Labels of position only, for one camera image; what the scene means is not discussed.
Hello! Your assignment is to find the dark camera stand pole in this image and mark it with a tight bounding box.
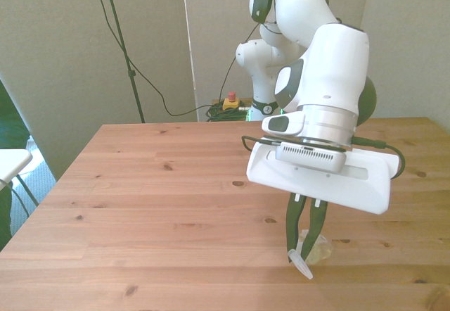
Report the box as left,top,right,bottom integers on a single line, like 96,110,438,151
99,0,146,124

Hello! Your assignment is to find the white side table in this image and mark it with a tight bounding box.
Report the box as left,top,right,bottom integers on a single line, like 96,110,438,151
0,148,40,217

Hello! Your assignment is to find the yellow emergency stop button box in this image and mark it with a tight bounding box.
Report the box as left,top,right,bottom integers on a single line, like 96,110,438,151
222,91,241,112

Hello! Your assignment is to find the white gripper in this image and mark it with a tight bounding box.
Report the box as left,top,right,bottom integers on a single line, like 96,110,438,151
245,141,401,265

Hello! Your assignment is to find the clear sanitizer pump bottle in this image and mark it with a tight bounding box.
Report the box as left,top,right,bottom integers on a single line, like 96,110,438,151
288,229,333,280

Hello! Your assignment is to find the thin dark stand cable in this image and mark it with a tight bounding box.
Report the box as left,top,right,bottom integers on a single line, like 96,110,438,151
86,0,226,118

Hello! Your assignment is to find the thin dark robot cable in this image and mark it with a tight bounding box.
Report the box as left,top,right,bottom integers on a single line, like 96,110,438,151
218,24,261,105

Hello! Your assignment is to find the coiled dark cable bundle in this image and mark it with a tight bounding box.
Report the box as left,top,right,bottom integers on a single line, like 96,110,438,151
205,103,251,122

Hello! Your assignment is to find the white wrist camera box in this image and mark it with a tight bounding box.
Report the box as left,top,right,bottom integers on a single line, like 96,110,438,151
274,143,348,172

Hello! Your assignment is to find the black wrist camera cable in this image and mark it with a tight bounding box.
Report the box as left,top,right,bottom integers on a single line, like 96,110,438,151
240,134,406,180

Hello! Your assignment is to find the dark green cloth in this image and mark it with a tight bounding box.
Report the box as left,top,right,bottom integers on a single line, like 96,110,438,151
0,80,31,151

